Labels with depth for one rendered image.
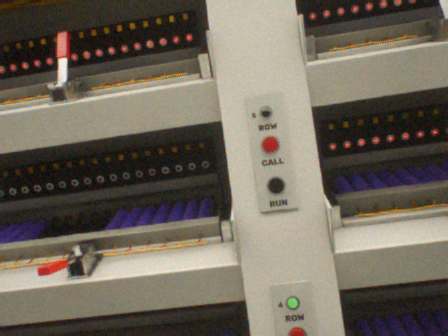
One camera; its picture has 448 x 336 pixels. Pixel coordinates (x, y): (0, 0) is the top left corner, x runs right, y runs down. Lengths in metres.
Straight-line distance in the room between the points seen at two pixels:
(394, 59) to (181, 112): 0.23
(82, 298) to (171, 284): 0.10
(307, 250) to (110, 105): 0.26
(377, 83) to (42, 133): 0.37
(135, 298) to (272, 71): 0.28
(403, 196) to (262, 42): 0.24
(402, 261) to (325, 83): 0.20
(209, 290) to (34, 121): 0.27
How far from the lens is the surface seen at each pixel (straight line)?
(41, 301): 0.49
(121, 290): 0.45
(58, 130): 0.47
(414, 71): 0.45
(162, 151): 0.57
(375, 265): 0.43
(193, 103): 0.42
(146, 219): 0.51
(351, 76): 0.43
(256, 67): 0.42
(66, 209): 0.62
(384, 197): 0.48
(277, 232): 0.40
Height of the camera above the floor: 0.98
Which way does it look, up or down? 4 degrees up
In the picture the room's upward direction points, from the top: 8 degrees counter-clockwise
